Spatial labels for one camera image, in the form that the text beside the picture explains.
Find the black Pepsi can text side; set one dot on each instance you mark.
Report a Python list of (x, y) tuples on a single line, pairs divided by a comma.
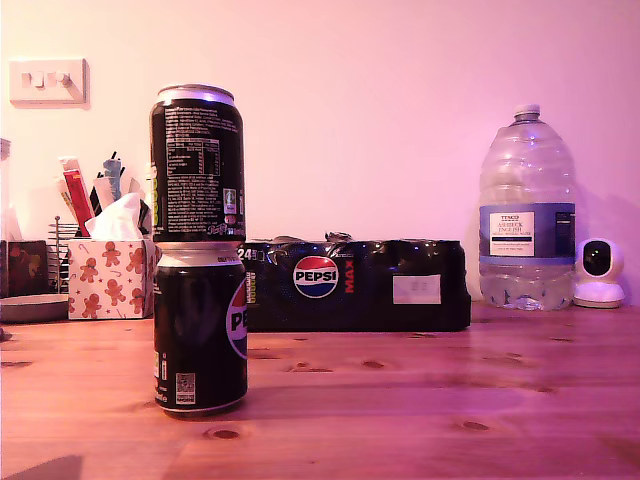
[(197, 165)]

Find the Pepsi Max multipack black wrap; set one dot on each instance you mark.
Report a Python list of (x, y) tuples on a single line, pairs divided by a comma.
[(360, 305)]

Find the black Pepsi can logo side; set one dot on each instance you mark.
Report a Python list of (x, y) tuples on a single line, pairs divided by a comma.
[(197, 310)]

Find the white tissue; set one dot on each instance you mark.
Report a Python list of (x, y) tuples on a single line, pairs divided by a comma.
[(116, 217)]

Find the blue topped packet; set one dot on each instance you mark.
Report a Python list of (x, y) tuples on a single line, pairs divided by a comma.
[(113, 175)]

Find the large clear water bottle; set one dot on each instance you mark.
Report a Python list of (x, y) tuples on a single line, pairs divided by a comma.
[(527, 175)]

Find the gingerbread print tissue box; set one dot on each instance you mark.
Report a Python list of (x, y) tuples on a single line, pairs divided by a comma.
[(106, 280)]

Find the white striped packet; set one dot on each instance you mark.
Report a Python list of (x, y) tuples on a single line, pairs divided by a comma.
[(103, 192)]

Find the red sachet packet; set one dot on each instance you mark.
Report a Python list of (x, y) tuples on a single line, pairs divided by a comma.
[(78, 197)]

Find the pale sachet packet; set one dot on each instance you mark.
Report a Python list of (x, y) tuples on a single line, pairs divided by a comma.
[(68, 163)]

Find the dark box with red print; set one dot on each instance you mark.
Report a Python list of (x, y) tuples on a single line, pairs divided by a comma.
[(27, 267)]

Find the grey plate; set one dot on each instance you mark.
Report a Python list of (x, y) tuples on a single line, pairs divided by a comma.
[(31, 306)]

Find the small white round camera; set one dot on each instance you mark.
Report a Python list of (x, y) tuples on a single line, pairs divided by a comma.
[(599, 280)]

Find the white wall light switch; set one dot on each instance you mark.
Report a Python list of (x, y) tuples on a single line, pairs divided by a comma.
[(49, 82)]

